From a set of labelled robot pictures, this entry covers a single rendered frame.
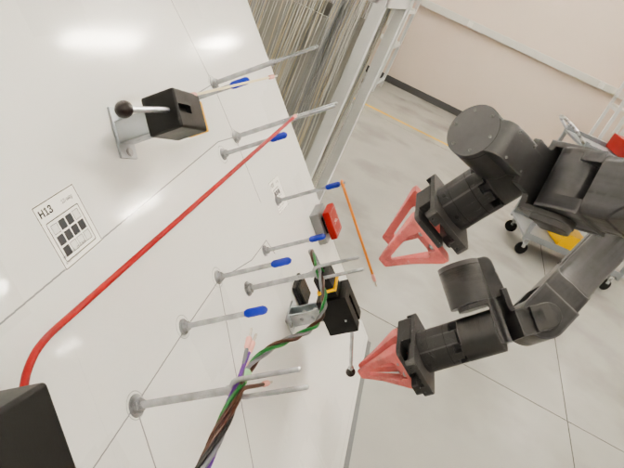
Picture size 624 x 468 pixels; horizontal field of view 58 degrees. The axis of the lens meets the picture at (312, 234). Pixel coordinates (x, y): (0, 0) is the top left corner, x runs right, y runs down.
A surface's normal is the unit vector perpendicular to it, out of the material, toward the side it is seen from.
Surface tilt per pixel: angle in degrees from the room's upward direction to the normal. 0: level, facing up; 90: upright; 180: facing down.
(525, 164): 72
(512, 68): 90
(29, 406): 48
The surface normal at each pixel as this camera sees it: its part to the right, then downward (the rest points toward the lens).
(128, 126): -0.29, 0.09
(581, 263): 0.07, -0.41
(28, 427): 0.92, -0.23
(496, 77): -0.31, 0.34
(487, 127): -0.65, -0.35
